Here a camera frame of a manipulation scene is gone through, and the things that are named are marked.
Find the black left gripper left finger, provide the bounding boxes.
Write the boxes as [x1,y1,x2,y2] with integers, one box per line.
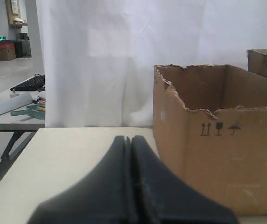
[28,136,131,224]

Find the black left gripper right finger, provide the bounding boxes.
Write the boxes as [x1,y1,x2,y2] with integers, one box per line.
[131,136,239,224]

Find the large torn cardboard box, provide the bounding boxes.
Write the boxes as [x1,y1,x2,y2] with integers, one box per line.
[153,65,267,215]

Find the distant cardboard box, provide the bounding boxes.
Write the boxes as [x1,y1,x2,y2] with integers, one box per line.
[0,41,16,61]

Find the green tape dispenser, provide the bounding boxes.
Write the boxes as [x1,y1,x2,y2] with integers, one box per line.
[10,104,46,119]

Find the grey side table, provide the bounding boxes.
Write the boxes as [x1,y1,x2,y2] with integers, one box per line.
[0,90,45,161]

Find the black keyboard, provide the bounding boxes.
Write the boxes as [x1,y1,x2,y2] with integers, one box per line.
[10,74,45,91]

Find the white backdrop curtain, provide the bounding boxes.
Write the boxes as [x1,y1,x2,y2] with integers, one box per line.
[36,0,267,127]

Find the wooden wall shelf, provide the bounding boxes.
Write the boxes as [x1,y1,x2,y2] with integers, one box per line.
[5,0,27,29]

